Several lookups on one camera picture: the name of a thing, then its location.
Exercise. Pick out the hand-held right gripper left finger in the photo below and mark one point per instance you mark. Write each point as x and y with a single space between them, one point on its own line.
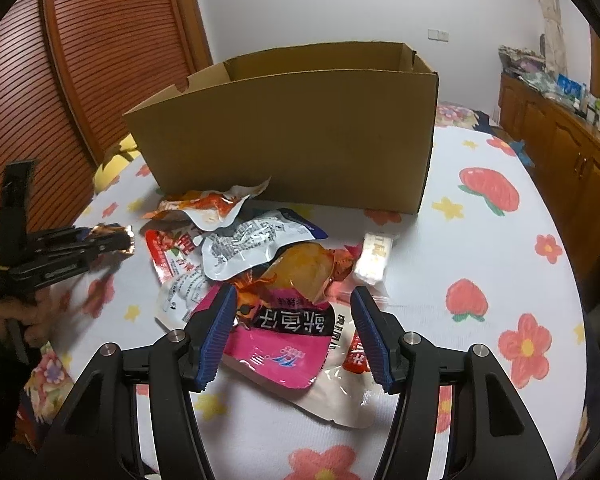
220 330

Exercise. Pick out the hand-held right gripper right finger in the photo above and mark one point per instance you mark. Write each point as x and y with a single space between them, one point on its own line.
372 340

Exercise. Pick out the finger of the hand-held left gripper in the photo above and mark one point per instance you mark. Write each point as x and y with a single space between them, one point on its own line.
60 240
60 270

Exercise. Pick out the brown gold candy wrapper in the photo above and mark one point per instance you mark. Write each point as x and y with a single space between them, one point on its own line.
115 237

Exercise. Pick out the pink snack packet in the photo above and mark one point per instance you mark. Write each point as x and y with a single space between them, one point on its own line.
280 355

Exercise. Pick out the red white snack packet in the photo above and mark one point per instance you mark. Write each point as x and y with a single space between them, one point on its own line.
172 260

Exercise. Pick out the brown cardboard box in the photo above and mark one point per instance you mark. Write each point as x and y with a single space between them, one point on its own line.
290 145

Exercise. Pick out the person's left hand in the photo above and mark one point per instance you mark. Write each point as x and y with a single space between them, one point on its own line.
40 320

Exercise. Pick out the clear white snack packet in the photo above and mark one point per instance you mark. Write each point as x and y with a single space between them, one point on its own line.
330 400

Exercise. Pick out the small white wafer packet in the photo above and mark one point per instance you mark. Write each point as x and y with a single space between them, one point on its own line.
372 260

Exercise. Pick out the red orange candy wrapper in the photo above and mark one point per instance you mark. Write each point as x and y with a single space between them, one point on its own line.
346 260

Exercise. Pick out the silver blue snack packet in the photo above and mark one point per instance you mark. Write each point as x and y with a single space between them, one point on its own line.
245 247

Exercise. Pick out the yellow plush pillow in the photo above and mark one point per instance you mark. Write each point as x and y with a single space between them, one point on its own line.
110 167

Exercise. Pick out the yellow orange snack packet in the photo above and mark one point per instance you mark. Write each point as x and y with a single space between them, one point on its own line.
295 270

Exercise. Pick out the floral cloth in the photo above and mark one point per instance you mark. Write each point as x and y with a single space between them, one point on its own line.
47 380
460 112

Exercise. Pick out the orange clear snack packet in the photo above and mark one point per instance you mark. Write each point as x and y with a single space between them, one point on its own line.
205 205

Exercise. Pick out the strawberry print bedsheet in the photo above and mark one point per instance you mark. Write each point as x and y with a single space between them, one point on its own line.
480 260

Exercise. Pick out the wooden louvered door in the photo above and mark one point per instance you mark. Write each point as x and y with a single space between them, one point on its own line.
105 60

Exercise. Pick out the wooden cabinet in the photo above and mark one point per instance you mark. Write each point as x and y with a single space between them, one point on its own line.
570 160

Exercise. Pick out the pile of cabinet clutter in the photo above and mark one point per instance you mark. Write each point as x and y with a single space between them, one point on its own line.
545 80

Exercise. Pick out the hanging pale cloth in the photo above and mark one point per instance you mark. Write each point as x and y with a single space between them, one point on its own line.
552 30

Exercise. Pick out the white wall socket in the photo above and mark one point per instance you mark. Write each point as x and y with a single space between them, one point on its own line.
438 35

